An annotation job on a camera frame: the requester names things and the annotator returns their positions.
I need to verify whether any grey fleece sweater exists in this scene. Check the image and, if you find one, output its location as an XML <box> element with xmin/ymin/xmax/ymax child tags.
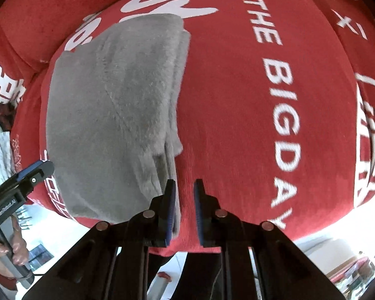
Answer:
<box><xmin>46</xmin><ymin>13</ymin><xmax>190</xmax><ymax>224</ymax></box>

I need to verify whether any person's left hand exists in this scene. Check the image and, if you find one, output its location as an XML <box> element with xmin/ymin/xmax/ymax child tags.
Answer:
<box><xmin>0</xmin><ymin>215</ymin><xmax>29</xmax><ymax>278</ymax></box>

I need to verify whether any red bedspread with white print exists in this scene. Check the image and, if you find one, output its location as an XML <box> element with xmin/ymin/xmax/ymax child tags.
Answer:
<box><xmin>0</xmin><ymin>0</ymin><xmax>375</xmax><ymax>256</ymax></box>

